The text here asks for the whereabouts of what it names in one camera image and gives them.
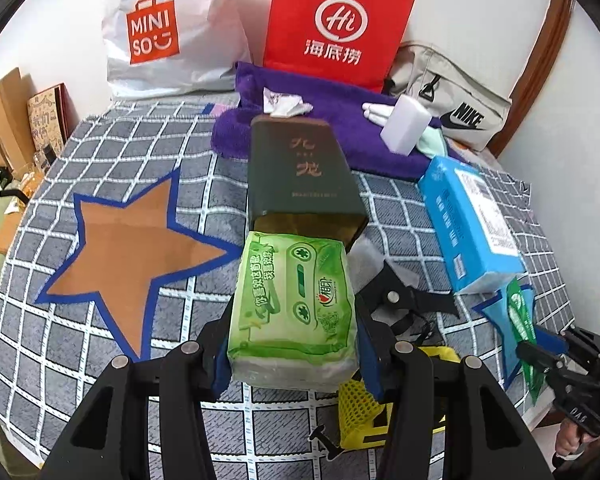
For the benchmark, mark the green plastic packet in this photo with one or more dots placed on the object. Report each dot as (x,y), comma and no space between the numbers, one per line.
(520,325)

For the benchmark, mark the person's right hand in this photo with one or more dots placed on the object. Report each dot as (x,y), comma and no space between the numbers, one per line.
(567,441)

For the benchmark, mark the brown wooden door frame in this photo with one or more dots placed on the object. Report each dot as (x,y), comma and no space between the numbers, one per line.
(545,60)

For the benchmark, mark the blue tissue pack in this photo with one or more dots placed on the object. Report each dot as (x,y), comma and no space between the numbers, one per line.
(470,225)

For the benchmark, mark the patterned book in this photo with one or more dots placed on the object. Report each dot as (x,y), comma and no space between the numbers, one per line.
(47,120)

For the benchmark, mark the yellow black striped pouch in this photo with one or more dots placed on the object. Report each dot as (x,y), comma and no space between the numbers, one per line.
(355,405)

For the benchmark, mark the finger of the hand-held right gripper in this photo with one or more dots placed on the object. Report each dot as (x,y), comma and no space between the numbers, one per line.
(535,356)
(555,343)

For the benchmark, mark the green tissue pack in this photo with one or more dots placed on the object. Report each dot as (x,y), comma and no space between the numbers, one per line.
(292,310)

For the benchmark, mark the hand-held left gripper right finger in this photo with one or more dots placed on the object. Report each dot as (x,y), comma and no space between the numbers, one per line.
(372,366)

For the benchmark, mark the grey waist bag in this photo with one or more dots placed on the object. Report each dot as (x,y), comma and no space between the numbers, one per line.
(450,95)

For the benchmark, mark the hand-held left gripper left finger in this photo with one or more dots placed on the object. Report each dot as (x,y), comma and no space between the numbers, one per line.
(221,380)

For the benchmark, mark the red paper bag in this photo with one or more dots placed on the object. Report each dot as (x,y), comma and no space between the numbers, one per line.
(340,25)

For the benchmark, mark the white green plastic item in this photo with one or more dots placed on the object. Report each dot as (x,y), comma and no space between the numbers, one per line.
(432,142)

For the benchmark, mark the purple towel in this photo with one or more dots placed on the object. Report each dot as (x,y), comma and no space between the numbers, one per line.
(330,130)

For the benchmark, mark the white sponge block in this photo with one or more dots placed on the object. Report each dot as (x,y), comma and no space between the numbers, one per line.
(405,125)

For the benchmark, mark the wooden nightstand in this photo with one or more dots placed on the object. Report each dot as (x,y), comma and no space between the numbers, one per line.
(10,220)

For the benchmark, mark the blue star patch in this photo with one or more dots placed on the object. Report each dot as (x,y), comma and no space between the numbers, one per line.
(495,312)

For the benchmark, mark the light wooden headboard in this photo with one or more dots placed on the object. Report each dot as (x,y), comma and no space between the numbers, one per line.
(5,120)

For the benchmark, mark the white plastic shopping bag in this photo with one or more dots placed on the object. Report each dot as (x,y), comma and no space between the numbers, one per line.
(170,25)

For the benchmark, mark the dark green tin box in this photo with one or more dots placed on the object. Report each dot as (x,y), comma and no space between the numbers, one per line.
(300,175)

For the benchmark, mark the grey checked blanket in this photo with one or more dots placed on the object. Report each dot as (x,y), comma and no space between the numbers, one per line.
(55,350)

